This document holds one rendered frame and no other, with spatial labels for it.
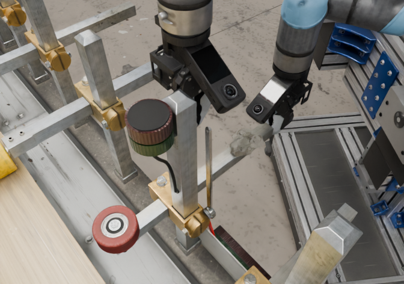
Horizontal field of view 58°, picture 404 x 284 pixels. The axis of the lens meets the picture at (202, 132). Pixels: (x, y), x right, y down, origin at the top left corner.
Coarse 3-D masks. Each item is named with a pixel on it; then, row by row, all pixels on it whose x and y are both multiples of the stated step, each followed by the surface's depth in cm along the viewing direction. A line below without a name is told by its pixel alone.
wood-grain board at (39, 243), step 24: (24, 168) 73; (0, 192) 69; (24, 192) 69; (0, 216) 66; (24, 216) 66; (48, 216) 66; (0, 240) 63; (24, 240) 63; (48, 240) 63; (72, 240) 63; (0, 264) 60; (24, 264) 60; (48, 264) 60; (72, 264) 60
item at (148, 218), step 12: (252, 132) 84; (264, 132) 84; (216, 156) 80; (228, 156) 80; (240, 156) 81; (204, 168) 78; (216, 168) 78; (228, 168) 81; (204, 180) 76; (156, 204) 72; (144, 216) 70; (156, 216) 70; (144, 228) 70
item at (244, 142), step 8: (232, 136) 83; (240, 136) 82; (248, 136) 83; (256, 136) 81; (232, 144) 81; (240, 144) 80; (248, 144) 81; (256, 144) 81; (232, 152) 79; (240, 152) 79; (248, 152) 79
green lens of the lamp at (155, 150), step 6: (168, 138) 47; (132, 144) 47; (138, 144) 46; (156, 144) 46; (162, 144) 47; (168, 144) 48; (138, 150) 47; (144, 150) 47; (150, 150) 47; (156, 150) 47; (162, 150) 47
